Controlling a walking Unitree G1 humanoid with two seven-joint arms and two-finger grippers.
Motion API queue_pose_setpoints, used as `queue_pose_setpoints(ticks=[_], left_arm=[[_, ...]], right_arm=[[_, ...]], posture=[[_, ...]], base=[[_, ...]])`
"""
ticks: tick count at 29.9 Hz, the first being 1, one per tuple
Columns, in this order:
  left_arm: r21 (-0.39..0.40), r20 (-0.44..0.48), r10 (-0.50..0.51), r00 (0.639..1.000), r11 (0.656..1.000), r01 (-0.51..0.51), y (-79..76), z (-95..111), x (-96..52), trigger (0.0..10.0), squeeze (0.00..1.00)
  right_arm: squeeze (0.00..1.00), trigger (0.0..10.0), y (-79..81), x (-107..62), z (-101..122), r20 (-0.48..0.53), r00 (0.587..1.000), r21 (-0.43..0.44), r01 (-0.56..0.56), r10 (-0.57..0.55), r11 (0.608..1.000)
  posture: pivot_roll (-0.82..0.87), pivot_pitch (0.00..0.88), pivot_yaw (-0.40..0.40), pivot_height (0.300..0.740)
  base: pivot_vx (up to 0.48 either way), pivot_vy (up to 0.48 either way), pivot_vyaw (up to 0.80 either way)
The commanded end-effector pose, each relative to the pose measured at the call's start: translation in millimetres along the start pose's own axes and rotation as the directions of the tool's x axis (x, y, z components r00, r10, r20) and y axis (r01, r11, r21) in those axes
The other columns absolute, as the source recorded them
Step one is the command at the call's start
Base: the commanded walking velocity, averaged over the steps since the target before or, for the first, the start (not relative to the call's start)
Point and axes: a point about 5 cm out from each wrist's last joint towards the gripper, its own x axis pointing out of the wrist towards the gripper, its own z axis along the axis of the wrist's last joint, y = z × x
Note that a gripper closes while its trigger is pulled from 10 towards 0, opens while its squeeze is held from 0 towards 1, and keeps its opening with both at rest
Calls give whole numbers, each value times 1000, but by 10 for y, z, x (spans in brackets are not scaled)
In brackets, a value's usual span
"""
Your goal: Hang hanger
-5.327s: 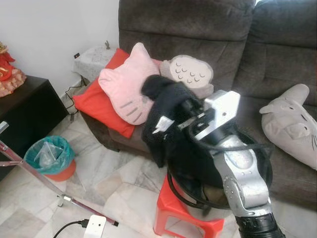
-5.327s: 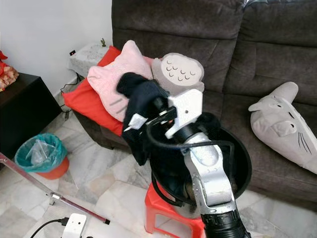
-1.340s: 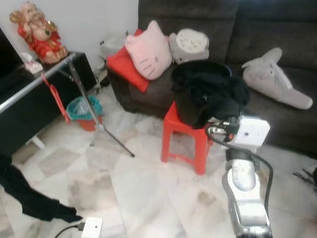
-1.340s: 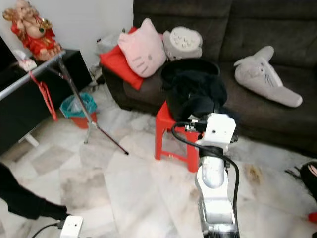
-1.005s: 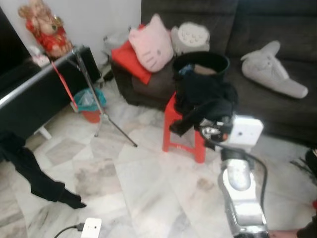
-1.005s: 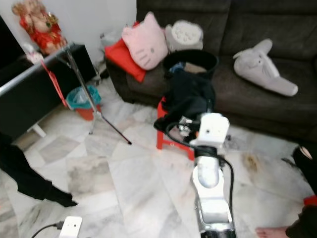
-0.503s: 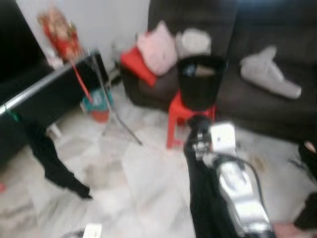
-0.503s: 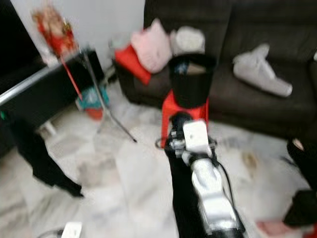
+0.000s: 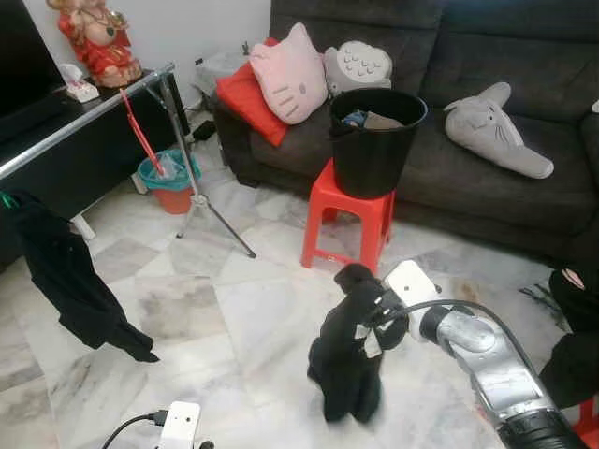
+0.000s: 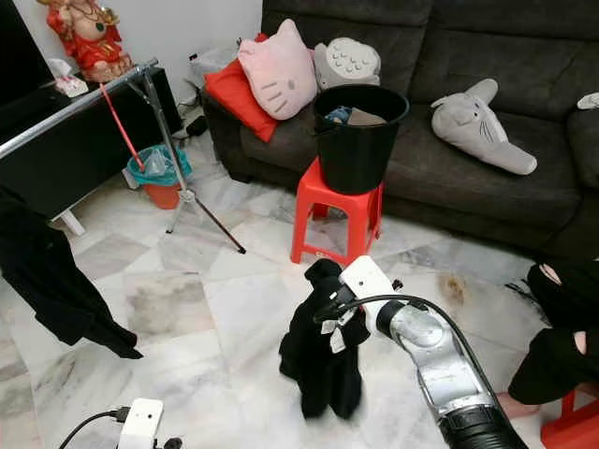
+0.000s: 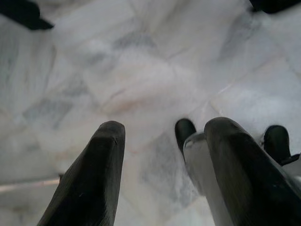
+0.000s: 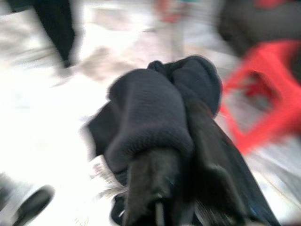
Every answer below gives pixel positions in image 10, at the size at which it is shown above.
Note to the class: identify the bare thin red hanger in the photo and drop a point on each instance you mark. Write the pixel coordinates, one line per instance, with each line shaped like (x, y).
(123, 126)

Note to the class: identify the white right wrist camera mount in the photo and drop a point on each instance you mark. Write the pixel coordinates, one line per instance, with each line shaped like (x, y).
(367, 279)

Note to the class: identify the black TV console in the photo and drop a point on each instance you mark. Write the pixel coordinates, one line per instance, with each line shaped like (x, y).
(75, 159)

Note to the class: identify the red and gold figurine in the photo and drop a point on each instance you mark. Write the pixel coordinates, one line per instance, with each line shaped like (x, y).
(94, 47)

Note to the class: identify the long grey plush toy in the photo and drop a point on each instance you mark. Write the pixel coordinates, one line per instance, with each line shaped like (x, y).
(473, 122)

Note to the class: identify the small grey plush toy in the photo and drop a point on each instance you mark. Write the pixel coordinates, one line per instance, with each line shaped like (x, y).
(590, 101)

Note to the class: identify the black knit garment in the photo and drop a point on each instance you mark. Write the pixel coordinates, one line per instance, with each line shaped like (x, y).
(323, 374)

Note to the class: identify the side table with lace cloth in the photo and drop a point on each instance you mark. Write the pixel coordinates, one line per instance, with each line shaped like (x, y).
(211, 61)

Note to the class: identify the dark grey sofa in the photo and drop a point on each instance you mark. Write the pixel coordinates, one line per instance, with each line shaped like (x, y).
(477, 47)

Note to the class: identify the black plastic bucket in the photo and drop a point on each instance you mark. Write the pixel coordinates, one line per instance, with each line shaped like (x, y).
(360, 154)

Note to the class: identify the black television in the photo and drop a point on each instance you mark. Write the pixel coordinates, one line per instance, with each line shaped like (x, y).
(21, 42)

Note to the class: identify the pink cat face pillow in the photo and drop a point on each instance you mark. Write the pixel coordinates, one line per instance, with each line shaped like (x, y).
(276, 75)

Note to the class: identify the orange bin with teal bag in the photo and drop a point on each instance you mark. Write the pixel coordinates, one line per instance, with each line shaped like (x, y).
(161, 195)

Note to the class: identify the brown cloth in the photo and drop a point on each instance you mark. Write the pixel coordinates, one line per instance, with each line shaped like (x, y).
(367, 118)

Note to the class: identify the black shirt with green logo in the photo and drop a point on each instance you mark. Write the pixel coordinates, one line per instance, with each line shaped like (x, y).
(56, 281)

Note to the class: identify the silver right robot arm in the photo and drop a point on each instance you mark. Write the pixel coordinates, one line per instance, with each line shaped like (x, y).
(440, 365)

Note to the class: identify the round grey totoro pillow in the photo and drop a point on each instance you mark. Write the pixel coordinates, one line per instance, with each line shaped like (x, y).
(348, 61)

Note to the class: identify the red cushion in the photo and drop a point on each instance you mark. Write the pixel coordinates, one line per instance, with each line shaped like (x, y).
(229, 94)

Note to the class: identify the blue and white cloth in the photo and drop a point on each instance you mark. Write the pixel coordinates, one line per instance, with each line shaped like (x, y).
(338, 114)

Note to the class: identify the white tissue box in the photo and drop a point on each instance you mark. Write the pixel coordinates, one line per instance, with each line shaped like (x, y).
(73, 86)

